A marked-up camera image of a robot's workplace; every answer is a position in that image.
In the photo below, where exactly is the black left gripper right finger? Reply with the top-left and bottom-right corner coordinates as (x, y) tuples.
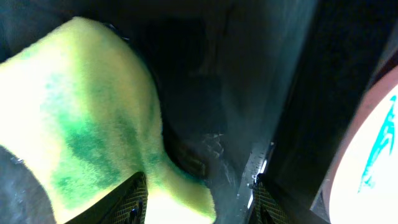
(252, 174), (297, 224)

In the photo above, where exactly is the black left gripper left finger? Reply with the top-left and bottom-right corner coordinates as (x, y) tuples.
(67, 172), (148, 224)

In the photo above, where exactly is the yellow green-stained sponge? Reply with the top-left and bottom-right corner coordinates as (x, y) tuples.
(1, 17), (216, 223)

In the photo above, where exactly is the black round tray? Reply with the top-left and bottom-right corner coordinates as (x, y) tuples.
(321, 47), (397, 222)

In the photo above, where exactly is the black rectangular tray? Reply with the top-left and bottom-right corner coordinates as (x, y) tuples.
(1, 0), (397, 223)

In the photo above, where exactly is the white plate with green stain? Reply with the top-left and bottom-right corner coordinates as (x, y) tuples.
(328, 93), (398, 224)

